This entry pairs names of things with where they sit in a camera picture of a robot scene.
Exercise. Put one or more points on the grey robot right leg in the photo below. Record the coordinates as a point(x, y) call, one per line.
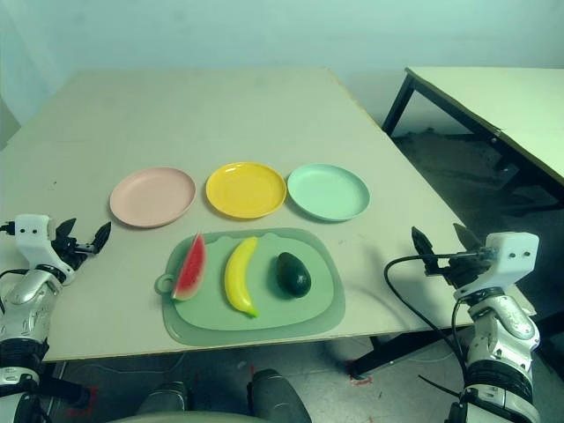
point(275, 396)

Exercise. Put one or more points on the grey robot torso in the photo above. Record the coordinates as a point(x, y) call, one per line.
point(176, 417)

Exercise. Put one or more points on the mint green round plate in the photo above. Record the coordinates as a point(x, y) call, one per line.
point(326, 191)

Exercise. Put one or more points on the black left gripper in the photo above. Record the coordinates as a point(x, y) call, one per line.
point(72, 255)

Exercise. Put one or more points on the yellow toy banana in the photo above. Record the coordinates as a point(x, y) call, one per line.
point(235, 277)

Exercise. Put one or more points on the green silicone placemat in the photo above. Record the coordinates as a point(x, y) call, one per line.
point(266, 269)

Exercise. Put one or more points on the toy watermelon slice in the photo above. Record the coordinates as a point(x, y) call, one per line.
point(191, 269)

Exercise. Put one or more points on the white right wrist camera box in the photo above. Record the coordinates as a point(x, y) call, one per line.
point(513, 255)

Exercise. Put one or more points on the grey robot left leg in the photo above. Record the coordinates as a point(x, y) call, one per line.
point(165, 398)

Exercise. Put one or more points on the side table with black legs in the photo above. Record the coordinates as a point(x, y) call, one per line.
point(506, 101)

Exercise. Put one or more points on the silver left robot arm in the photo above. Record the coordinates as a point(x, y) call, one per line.
point(26, 304)

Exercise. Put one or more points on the pink round plate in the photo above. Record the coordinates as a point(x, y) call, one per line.
point(152, 198)

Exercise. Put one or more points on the yellow round plate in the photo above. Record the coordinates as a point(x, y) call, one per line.
point(244, 191)

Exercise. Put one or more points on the red floor tape mark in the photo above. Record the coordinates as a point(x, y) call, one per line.
point(359, 374)
point(90, 401)

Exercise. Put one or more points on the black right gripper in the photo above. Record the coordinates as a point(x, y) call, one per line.
point(462, 269)

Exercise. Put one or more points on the dark green toy avocado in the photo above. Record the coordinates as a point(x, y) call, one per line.
point(293, 277)

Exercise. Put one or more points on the black metal table leg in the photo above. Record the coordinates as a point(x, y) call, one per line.
point(388, 350)
point(66, 388)

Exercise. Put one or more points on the grey robot leg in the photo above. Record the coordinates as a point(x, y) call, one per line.
point(275, 396)
point(165, 398)

